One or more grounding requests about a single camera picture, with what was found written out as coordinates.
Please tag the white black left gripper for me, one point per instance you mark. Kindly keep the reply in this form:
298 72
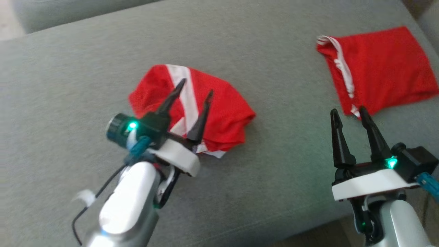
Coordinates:
178 156

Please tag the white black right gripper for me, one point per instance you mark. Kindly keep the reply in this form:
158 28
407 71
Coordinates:
370 181

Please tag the red shorts white side stripe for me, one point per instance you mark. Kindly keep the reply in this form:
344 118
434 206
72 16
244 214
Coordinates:
226 113

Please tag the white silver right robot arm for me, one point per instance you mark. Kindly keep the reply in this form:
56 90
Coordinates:
398 223

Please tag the large grey sofa chaise cushion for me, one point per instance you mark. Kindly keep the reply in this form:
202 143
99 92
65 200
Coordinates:
274 41

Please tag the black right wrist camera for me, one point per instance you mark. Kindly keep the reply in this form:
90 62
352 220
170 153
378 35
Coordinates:
416 161

